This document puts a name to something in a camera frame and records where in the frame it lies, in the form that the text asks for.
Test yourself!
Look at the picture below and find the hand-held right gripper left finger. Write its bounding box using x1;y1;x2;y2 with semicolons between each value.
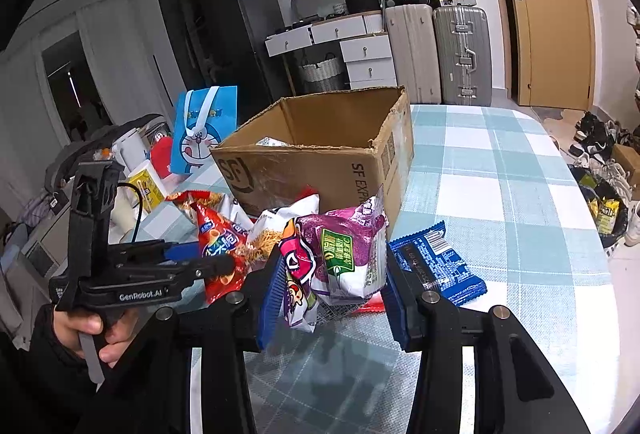
115;256;288;434

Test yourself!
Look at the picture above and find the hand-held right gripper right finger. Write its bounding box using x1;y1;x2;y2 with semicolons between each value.
381;258;592;434

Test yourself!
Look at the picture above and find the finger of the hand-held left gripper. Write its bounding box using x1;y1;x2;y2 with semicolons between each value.
167;256;237;289
161;241;202;263

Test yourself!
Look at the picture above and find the purple cartoon snack packet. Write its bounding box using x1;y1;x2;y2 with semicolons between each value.
278;216;321;334

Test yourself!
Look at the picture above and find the purple white snack packet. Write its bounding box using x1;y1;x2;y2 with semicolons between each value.
297;196;389;308

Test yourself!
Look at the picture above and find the brown cardboard box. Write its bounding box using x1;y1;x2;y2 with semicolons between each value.
210;85;415;235

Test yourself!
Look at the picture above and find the person's left hand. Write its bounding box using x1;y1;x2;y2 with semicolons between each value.
54;306;137;369

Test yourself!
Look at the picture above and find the red chip bag blue logo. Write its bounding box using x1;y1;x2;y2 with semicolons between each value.
192;203;249;306

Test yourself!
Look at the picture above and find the red noodle snack bag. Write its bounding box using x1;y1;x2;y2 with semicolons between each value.
166;190;256;235

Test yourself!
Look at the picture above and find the blue snack packet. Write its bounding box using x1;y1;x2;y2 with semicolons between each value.
389;221;487;309

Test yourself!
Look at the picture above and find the white orange noodle snack bag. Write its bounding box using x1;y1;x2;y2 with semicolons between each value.
248;186;321;272

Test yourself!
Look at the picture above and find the yellow white carton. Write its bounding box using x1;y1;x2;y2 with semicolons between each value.
127;161;166;211

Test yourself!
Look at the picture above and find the red soft item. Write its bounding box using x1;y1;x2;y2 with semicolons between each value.
149;136;174;178

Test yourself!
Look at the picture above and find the white bottle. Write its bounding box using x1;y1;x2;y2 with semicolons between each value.
112;129;152;171

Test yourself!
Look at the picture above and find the blue cartoon tote bag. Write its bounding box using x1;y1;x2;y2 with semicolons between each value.
170;85;239;178

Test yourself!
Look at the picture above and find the grey backpack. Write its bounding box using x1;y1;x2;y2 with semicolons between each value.
44;124;123;196

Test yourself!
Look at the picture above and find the dark grey fridge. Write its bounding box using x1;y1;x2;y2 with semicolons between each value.
200;0;297;116

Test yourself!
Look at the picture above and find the woven basket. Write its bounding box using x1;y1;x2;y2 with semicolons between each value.
298;54;347;93

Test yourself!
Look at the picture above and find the black trash bin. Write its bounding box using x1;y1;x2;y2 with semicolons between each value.
569;164;622;249

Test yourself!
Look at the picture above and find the white drawer dresser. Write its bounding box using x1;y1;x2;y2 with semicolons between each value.
264;11;399;91

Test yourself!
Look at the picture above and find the beige suitcase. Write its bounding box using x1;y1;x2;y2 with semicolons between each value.
383;4;444;106

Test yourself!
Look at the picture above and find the pile of floor shoes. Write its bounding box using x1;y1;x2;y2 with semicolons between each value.
569;110;640;247

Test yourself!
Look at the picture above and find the silver suitcase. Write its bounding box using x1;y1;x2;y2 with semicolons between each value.
432;5;494;108

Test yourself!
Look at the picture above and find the small cardboard box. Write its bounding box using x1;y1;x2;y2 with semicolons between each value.
612;143;640;188

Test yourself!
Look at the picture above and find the black round box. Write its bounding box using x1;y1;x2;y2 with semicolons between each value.
342;0;384;14

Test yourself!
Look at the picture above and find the wooden door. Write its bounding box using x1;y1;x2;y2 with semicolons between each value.
486;0;597;111

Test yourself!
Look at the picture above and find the black cable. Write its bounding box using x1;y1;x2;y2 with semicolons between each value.
117;181;144;246

